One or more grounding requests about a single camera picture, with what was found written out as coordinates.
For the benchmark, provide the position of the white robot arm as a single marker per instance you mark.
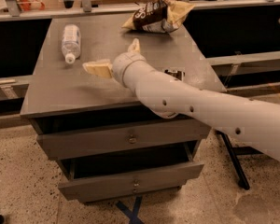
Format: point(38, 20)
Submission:
point(251, 121)

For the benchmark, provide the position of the brown chip bag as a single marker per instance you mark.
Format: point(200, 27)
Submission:
point(160, 16)

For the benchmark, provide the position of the grey metal railing shelf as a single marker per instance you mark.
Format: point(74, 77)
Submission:
point(84, 6)

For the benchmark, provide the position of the upper grey drawer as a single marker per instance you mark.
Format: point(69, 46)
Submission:
point(107, 139)

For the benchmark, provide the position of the lower grey drawer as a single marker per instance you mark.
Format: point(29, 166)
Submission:
point(112, 186)

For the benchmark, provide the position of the small dark snack packet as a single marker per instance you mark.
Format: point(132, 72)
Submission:
point(175, 73)

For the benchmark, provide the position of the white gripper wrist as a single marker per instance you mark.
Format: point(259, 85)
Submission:
point(123, 64)

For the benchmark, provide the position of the black metal stand base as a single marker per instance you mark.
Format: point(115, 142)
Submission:
point(234, 153)

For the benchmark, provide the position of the grey drawer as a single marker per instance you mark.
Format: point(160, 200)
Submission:
point(107, 139)
point(112, 186)

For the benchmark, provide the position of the clear blue plastic water bottle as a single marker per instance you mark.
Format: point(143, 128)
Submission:
point(71, 43)

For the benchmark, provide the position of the grey drawer cabinet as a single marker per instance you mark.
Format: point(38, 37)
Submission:
point(62, 97)

